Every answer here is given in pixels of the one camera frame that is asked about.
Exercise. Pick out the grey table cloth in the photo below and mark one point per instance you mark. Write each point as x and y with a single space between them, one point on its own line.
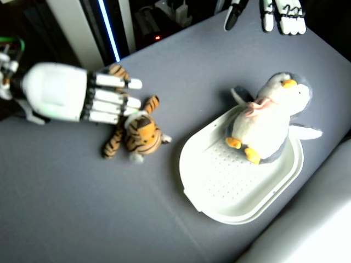
82 205

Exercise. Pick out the orange striped tiger plush toy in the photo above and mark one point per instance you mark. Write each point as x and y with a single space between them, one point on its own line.
145 137

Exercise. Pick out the white robot body shell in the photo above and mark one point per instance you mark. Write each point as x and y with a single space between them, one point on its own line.
315 219

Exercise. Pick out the white plug adapter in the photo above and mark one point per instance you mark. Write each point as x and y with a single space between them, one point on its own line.
179 12

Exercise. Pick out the white cabinet panel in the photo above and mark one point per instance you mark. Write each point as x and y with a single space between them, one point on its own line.
74 24

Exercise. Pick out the black box with red light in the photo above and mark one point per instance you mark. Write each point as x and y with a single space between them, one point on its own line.
153 30

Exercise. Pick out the white oval basket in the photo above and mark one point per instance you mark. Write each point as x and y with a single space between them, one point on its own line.
225 186

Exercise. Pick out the grey white penguin plush toy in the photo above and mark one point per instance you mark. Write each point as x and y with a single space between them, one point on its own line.
263 123

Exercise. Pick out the blue light strip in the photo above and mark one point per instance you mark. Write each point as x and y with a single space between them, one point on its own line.
109 30

